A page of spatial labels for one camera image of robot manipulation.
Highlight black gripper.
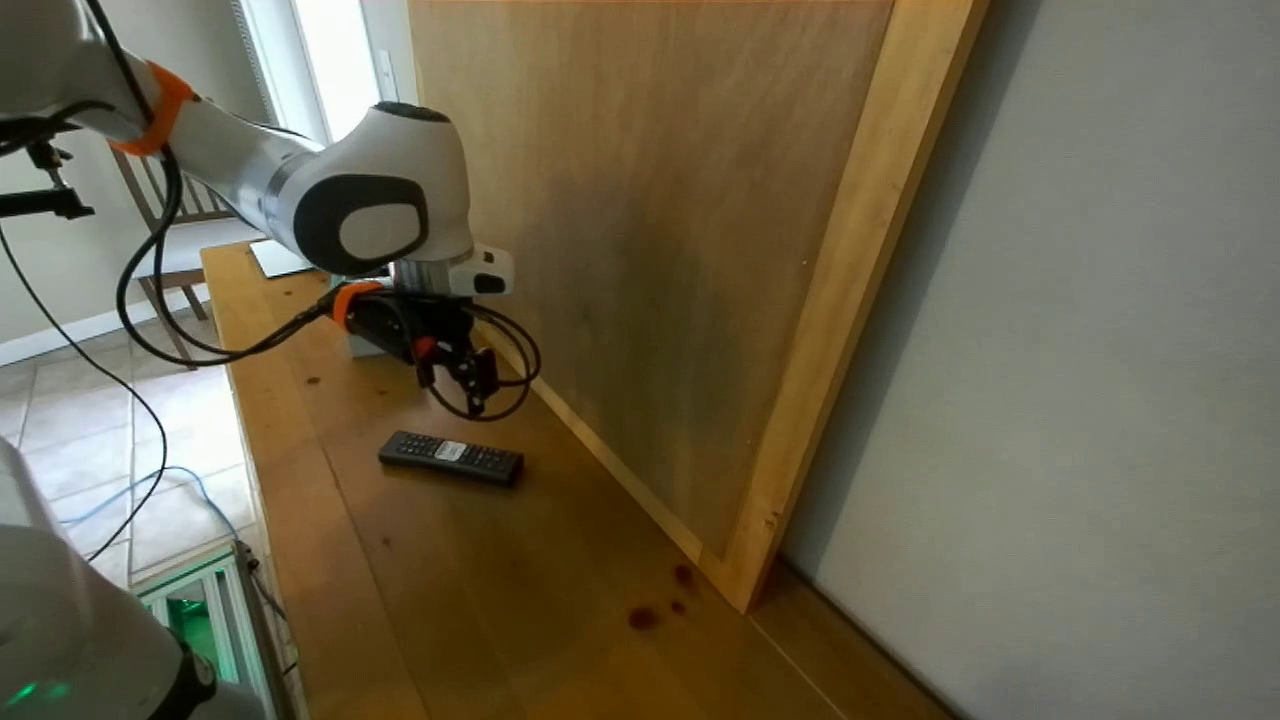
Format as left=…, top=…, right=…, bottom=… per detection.
left=344, top=283, right=506, bottom=417

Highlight wooden back panel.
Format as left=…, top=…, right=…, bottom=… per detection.
left=404, top=0, right=998, bottom=615

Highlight wooden chair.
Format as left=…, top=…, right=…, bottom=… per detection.
left=110, top=139, right=251, bottom=327

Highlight bright window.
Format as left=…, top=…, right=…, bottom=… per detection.
left=236, top=0, right=421, bottom=143

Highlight black gripper cable loops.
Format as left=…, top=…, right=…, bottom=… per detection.
left=417, top=301, right=550, bottom=429

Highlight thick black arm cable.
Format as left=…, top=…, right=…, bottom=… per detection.
left=113, top=139, right=351, bottom=372

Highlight thin black hanging cable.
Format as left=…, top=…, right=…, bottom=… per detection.
left=0, top=229, right=176, bottom=573

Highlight aluminium profile base frame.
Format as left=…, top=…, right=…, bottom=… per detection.
left=132, top=535, right=307, bottom=720

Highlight orange strap on arm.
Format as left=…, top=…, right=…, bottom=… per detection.
left=110, top=56, right=206, bottom=160

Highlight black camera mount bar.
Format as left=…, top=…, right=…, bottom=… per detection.
left=0, top=111, right=101, bottom=225

